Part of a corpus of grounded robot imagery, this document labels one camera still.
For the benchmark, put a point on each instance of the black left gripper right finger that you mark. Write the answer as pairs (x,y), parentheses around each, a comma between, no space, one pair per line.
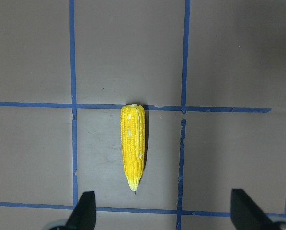
(246,215)

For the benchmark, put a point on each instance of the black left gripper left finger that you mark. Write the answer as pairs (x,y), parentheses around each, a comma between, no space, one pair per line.
(83,216)

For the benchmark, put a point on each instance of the yellow toy corn cob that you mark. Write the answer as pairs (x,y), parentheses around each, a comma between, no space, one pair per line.
(133,140)

